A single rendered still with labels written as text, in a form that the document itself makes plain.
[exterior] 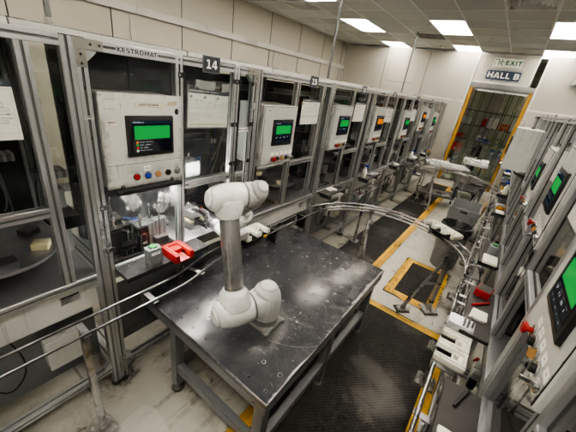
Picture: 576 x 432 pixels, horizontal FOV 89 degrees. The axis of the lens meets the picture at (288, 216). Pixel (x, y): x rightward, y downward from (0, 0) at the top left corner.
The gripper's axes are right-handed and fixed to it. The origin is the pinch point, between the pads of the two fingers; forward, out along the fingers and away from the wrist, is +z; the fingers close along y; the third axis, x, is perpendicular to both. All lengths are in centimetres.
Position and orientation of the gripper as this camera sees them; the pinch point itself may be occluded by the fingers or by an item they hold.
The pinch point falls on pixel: (195, 213)
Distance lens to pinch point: 225.0
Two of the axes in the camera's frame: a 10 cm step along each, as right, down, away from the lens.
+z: -7.9, -3.7, 4.9
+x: -6.0, 2.6, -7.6
